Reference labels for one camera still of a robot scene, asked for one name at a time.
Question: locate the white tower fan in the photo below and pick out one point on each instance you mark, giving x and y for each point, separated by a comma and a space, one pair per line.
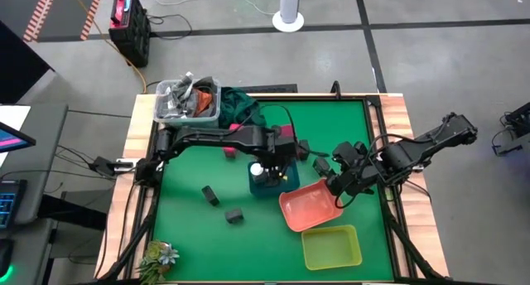
288, 3

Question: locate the red-lidded spice jar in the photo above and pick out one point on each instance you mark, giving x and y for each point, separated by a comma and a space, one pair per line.
230, 152
236, 127

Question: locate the black power brick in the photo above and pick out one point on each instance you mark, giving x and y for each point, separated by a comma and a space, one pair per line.
107, 165

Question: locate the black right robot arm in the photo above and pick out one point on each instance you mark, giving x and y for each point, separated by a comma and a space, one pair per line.
435, 138

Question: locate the grey desk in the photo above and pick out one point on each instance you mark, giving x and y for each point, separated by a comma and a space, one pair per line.
45, 152

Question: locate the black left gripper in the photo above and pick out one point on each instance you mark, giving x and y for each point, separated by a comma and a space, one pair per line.
277, 158

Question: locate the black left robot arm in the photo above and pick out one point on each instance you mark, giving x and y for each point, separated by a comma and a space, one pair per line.
215, 138

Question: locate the succulent plant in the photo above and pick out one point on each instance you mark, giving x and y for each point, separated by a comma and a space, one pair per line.
159, 256

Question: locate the white-lidded bagel seasoning jar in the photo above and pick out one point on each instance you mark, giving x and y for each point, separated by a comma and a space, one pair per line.
256, 170

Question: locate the black neighbouring robot rig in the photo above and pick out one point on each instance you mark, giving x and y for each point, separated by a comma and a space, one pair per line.
517, 127

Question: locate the black backlit keyboard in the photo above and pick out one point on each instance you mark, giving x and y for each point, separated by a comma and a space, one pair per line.
10, 202

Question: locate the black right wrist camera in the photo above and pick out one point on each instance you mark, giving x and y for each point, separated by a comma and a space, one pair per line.
345, 153

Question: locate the clear plastic storage bin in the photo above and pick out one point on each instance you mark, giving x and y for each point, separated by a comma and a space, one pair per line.
165, 113

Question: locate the dark green cloth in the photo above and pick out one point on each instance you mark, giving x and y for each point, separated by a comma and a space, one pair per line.
240, 107

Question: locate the pink plastic tray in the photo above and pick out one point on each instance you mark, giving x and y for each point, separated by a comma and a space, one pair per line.
308, 206

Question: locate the orange cloth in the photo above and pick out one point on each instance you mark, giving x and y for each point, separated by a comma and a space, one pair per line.
203, 102

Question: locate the blue plastic bin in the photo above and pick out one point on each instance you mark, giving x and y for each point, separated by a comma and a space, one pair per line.
273, 189

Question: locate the black flat pad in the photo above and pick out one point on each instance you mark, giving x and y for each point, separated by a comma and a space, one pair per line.
269, 88

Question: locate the black crate with red top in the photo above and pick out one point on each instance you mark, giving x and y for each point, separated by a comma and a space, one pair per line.
132, 40

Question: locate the black diagonal frame strut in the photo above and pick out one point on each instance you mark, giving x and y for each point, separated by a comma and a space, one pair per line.
128, 235
412, 249

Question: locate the crumpled grey packaging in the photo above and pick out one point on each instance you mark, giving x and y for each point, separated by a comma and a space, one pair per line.
178, 96

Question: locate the green table mat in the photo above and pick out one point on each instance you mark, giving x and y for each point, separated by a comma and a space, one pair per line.
194, 243

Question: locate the computer monitor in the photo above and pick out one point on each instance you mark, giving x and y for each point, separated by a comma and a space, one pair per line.
14, 138

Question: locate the yellow plastic bin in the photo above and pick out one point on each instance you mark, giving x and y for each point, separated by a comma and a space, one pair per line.
331, 247

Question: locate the black partition screen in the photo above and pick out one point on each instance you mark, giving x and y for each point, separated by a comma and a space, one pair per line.
16, 69

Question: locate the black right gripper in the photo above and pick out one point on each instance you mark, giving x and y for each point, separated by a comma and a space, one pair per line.
356, 180

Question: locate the white paper sheet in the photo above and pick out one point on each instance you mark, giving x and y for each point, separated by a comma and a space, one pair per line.
14, 115

